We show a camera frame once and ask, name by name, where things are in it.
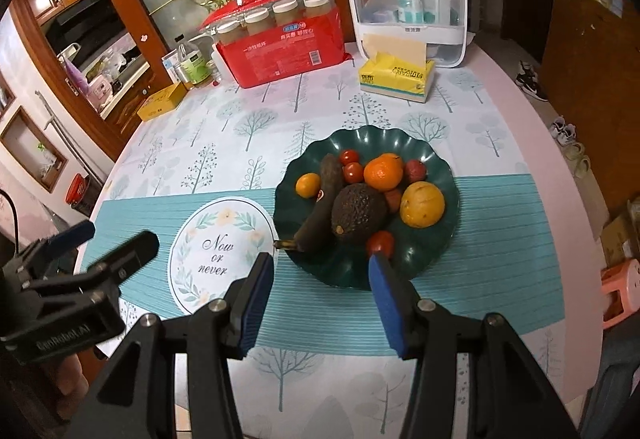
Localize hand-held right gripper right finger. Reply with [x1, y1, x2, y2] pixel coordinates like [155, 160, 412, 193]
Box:
[367, 253, 581, 439]

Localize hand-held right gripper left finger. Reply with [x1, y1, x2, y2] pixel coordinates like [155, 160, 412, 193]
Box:
[75, 253, 276, 439]

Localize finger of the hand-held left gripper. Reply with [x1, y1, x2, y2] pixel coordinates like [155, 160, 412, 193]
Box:
[15, 220, 97, 270]
[75, 230, 161, 295]

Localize dark green scalloped plate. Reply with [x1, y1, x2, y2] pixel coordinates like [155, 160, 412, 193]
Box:
[274, 125, 462, 291]

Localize dark brown avocado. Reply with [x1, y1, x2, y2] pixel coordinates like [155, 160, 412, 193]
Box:
[331, 183, 390, 247]

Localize small orange tangerine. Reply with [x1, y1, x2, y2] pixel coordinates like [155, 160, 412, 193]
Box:
[295, 172, 322, 199]

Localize large orange tangerine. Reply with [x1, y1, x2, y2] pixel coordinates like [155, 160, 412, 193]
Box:
[363, 153, 405, 192]

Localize red basket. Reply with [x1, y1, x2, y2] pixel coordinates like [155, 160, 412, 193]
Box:
[65, 173, 91, 207]

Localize overripe dark banana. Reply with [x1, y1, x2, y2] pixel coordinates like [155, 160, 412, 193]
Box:
[275, 153, 346, 254]

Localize yellow passion fruit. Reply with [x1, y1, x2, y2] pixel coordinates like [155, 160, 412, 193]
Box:
[399, 182, 446, 228]

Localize teal striped placemat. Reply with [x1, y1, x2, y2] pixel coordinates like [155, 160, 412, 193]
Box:
[75, 172, 568, 337]

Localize yellow cardboard box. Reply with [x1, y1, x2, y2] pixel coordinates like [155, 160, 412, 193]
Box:
[136, 82, 188, 121]

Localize blue and white box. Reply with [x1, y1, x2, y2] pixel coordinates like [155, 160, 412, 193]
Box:
[162, 52, 181, 82]

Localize green label jar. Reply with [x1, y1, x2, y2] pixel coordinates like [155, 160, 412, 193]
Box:
[177, 52, 211, 87]

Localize black range hood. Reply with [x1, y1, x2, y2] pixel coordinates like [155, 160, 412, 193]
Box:
[42, 0, 131, 60]

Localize clear glass bottle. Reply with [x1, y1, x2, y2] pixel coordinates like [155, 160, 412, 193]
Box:
[175, 34, 198, 85]

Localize yellow tissue pack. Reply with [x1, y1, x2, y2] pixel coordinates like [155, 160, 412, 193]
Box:
[359, 33, 437, 105]

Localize pink stool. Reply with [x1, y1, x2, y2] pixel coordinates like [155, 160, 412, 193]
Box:
[600, 259, 640, 330]

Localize pale slippers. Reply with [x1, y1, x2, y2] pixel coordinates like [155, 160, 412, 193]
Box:
[562, 142, 593, 179]

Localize grey chair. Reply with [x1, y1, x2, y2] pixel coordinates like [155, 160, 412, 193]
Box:
[590, 334, 640, 439]

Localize white sneakers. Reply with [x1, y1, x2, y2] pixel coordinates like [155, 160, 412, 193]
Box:
[550, 116, 581, 142]

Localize red gift box of jars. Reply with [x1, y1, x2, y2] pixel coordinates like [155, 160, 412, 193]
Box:
[200, 0, 351, 89]

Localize black sneakers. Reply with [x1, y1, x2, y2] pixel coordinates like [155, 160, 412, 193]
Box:
[515, 60, 548, 102]

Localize black cable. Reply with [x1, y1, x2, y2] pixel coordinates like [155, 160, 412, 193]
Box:
[0, 189, 21, 260]

